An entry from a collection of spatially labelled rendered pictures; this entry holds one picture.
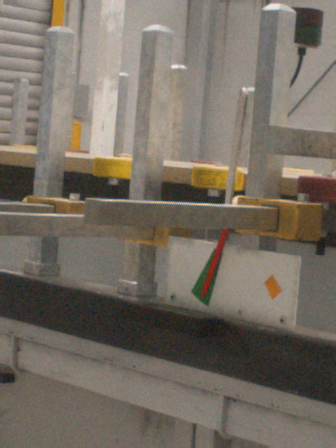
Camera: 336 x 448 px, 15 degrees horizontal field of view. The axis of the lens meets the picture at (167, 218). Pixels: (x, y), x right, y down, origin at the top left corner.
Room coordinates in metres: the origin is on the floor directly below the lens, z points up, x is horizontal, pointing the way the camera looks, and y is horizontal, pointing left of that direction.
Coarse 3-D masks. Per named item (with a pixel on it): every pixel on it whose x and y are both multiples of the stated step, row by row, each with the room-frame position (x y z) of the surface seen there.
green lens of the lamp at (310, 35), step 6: (300, 30) 1.77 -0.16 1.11; (306, 30) 1.77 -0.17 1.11; (312, 30) 1.77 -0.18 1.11; (318, 30) 1.78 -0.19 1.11; (300, 36) 1.77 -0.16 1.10; (306, 36) 1.77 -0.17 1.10; (312, 36) 1.77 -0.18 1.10; (318, 36) 1.78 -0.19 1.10; (306, 42) 1.77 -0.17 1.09; (312, 42) 1.77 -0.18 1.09; (318, 42) 1.78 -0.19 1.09
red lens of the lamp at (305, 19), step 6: (300, 12) 1.77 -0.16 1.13; (306, 12) 1.77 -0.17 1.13; (312, 12) 1.77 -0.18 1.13; (318, 12) 1.77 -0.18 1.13; (300, 18) 1.77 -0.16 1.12; (306, 18) 1.77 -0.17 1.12; (312, 18) 1.77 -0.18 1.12; (318, 18) 1.77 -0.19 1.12; (306, 24) 1.77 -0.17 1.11; (312, 24) 1.77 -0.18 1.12; (318, 24) 1.77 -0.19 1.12
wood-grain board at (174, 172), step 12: (0, 156) 2.52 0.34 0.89; (12, 156) 2.48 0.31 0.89; (24, 156) 2.46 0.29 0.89; (72, 156) 2.43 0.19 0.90; (84, 156) 2.65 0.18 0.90; (108, 156) 3.21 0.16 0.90; (72, 168) 2.34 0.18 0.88; (84, 168) 2.31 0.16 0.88; (168, 168) 2.14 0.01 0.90; (180, 168) 2.12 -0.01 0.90; (240, 168) 2.78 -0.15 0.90; (168, 180) 2.14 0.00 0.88; (180, 180) 2.12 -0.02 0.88; (288, 180) 1.94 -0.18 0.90; (288, 192) 1.94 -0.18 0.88
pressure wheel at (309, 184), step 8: (304, 176) 1.77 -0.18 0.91; (312, 176) 1.76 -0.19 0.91; (320, 176) 1.76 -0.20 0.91; (328, 176) 1.78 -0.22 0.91; (304, 184) 1.77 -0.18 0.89; (312, 184) 1.76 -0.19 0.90; (320, 184) 1.75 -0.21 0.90; (328, 184) 1.75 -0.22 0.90; (304, 192) 1.77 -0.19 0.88; (312, 192) 1.76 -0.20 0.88; (320, 192) 1.75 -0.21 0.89; (328, 192) 1.75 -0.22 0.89; (312, 200) 1.76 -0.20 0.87; (320, 200) 1.75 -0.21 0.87; (328, 200) 1.75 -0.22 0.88; (328, 208) 1.78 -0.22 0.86; (320, 240) 1.78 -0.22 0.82; (320, 248) 1.78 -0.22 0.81
